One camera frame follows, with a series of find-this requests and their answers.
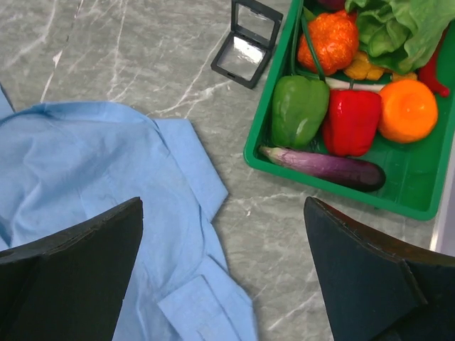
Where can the red toy bell pepper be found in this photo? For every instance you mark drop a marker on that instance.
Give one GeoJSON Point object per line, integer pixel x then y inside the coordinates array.
{"type": "Point", "coordinates": [351, 122]}

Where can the light blue shirt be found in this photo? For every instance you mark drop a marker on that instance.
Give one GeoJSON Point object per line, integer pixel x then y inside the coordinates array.
{"type": "Point", "coordinates": [65, 162]}

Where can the red toy chili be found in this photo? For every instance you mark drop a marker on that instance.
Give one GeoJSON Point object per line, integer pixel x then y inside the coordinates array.
{"type": "Point", "coordinates": [428, 73]}

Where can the white green toy scallion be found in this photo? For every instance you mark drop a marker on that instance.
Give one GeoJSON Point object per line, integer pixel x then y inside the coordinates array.
{"type": "Point", "coordinates": [307, 58]}

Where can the black clear display box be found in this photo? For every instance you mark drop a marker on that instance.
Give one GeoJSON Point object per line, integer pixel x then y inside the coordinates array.
{"type": "Point", "coordinates": [248, 47]}

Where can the green toy bell pepper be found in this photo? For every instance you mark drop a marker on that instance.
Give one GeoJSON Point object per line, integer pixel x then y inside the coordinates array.
{"type": "Point", "coordinates": [299, 106]}

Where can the purple toy onion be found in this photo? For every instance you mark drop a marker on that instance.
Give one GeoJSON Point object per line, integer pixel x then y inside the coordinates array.
{"type": "Point", "coordinates": [332, 5]}

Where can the orange toy pumpkin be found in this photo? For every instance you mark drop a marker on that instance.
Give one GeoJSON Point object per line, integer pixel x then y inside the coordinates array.
{"type": "Point", "coordinates": [335, 39]}

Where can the green plastic tray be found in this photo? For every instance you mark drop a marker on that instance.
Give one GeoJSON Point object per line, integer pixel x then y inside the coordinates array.
{"type": "Point", "coordinates": [416, 174]}

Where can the purple toy eggplant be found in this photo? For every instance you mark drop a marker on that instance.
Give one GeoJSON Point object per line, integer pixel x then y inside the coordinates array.
{"type": "Point", "coordinates": [356, 174]}

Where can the green toy lettuce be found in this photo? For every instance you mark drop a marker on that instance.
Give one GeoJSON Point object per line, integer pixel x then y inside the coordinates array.
{"type": "Point", "coordinates": [400, 36]}

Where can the yellow toy corn piece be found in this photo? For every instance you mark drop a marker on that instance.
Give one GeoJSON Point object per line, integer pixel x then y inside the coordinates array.
{"type": "Point", "coordinates": [361, 68]}

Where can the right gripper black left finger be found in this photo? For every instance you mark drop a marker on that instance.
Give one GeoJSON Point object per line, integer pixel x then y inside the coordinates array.
{"type": "Point", "coordinates": [71, 285]}

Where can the orange toy carrot slice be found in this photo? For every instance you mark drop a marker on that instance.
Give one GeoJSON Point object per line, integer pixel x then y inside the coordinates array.
{"type": "Point", "coordinates": [409, 111]}

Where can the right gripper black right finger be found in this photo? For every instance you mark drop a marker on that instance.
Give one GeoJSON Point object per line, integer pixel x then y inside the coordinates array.
{"type": "Point", "coordinates": [377, 287]}

